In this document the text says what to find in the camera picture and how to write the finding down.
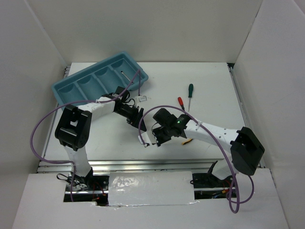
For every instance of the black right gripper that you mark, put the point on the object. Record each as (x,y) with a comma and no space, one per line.
(156,139)

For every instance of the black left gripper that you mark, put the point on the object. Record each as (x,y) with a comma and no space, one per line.
(134,119)

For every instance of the small silver ratchet wrench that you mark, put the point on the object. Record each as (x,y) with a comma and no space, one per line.
(122,72)

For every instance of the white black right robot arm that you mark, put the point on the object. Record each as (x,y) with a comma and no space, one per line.
(244,148)

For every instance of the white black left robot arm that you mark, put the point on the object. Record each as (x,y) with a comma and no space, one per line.
(74,126)

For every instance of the yellow black needle-nose pliers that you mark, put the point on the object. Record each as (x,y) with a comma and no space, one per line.
(186,142)

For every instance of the white front cover board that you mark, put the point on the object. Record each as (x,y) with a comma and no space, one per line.
(150,188)

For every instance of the teal compartment tray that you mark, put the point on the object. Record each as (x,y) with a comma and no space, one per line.
(98,79)

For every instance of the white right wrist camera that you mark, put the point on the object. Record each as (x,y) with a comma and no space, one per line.
(146,137)

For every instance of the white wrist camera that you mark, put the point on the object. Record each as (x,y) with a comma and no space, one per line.
(141,98)
(146,137)

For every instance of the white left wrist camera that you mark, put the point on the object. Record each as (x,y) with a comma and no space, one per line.
(141,98)

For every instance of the red handled screwdriver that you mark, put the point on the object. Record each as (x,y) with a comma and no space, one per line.
(180,101)

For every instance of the green handled screwdriver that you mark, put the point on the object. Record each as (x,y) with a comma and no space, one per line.
(190,94)

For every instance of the aluminium table frame rail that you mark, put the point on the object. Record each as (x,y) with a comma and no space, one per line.
(114,146)

